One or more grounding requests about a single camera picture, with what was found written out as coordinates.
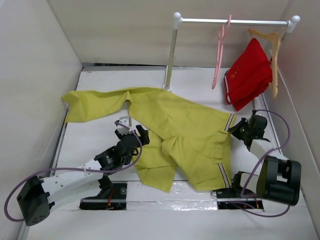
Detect yellow-green trousers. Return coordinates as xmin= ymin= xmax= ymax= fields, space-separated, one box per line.
xmin=62 ymin=87 xmax=236 ymax=192

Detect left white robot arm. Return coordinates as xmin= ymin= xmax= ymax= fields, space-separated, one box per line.
xmin=16 ymin=121 xmax=150 ymax=227

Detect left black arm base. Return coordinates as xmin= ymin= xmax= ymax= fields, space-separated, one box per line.
xmin=79 ymin=176 xmax=128 ymax=211

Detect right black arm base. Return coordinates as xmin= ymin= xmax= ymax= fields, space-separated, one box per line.
xmin=211 ymin=171 xmax=264 ymax=210

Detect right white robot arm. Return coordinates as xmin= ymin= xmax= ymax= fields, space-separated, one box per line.
xmin=228 ymin=114 xmax=302 ymax=206

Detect red shorts on hanger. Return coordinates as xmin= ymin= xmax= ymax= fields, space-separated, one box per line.
xmin=223 ymin=38 xmax=273 ymax=112

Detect wooden clothes hanger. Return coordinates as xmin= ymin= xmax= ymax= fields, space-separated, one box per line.
xmin=247 ymin=28 xmax=281 ymax=99

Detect pink plastic clothes hanger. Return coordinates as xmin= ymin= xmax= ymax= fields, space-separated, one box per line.
xmin=211 ymin=14 xmax=232 ymax=90

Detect white metal clothes rack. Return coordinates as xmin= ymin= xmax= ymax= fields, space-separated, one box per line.
xmin=163 ymin=12 xmax=301 ymax=92

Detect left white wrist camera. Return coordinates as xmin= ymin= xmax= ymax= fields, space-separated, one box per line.
xmin=115 ymin=115 xmax=132 ymax=135

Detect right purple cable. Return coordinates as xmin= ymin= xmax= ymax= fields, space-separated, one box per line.
xmin=240 ymin=109 xmax=292 ymax=217

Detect purple cable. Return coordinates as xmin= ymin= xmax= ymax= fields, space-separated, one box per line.
xmin=240 ymin=109 xmax=292 ymax=217
xmin=4 ymin=120 xmax=143 ymax=223

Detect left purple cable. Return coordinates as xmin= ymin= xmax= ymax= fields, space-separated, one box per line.
xmin=4 ymin=120 xmax=143 ymax=223

